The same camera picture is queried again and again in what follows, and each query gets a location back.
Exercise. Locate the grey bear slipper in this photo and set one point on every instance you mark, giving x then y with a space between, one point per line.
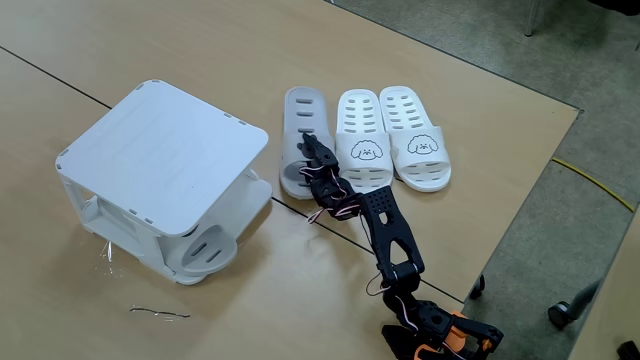
227 245
322 122

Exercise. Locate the white dog slipper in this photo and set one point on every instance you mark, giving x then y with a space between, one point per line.
350 150
430 161

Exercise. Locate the white two-tier shoe rack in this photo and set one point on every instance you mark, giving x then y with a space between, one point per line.
165 155

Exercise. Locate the black table caster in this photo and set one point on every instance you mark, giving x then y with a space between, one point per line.
478 287

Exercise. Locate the long clear tape strip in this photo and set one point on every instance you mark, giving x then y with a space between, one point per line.
160 313

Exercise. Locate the crumpled clear tape scrap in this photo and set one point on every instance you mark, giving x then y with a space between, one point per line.
108 252

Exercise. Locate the metal chair leg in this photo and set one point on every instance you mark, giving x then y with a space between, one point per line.
533 17

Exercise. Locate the black chair wheel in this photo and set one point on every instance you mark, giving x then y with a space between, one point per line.
559 315

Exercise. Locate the grey chair base leg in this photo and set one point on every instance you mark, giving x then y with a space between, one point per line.
582 300

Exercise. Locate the black caster wheel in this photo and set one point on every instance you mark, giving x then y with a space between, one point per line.
629 351

